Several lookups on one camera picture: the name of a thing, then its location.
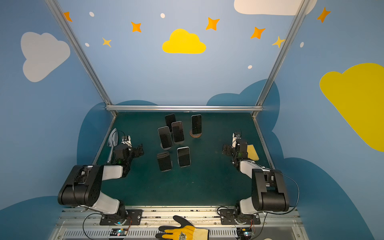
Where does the black phone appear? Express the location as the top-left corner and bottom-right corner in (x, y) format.
(157, 152), (173, 172)
(165, 114), (176, 132)
(192, 115), (202, 135)

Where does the silver phone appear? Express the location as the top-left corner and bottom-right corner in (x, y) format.
(158, 126), (173, 150)

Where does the white-framed phone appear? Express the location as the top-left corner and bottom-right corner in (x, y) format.
(177, 147), (191, 168)

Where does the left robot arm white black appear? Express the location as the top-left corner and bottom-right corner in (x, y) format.
(58, 144), (144, 218)

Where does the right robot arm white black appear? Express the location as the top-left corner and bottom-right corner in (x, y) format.
(222, 143), (290, 215)

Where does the round wooden phone stand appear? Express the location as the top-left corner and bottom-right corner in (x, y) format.
(190, 129), (202, 139)

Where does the black phone on wooden stand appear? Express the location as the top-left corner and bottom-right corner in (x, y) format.
(192, 115), (202, 135)

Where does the pink phone middle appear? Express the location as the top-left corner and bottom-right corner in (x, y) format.
(171, 121), (185, 144)

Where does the grey garden trowel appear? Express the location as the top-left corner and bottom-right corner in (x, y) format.
(107, 128), (119, 164)

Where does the yellow sponge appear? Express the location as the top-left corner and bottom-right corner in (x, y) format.
(247, 145), (260, 161)

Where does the left green circuit board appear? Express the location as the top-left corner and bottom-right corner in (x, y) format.
(110, 229), (129, 237)

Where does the green circuit board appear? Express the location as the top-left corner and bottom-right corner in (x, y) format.
(110, 229), (129, 237)
(236, 228), (253, 240)

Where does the right green circuit board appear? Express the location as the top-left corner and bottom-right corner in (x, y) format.
(236, 228), (253, 240)

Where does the yellow black work glove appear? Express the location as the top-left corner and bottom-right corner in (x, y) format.
(155, 215), (210, 240)

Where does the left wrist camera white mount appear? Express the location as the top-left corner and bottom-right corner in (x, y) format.
(122, 136), (133, 148)

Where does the aluminium frame rear bar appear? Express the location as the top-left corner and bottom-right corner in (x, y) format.
(106, 105), (263, 112)

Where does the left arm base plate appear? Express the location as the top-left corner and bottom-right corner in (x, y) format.
(100, 209), (143, 226)

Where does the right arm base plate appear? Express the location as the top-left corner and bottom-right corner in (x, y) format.
(217, 208), (261, 225)

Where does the aluminium frame right post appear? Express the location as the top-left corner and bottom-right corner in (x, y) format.
(256, 0), (311, 111)

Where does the aluminium frame post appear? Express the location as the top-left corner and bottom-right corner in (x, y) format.
(256, 0), (311, 111)
(45, 0), (113, 105)

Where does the aluminium frame left post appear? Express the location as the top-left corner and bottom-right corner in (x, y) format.
(45, 0), (113, 105)

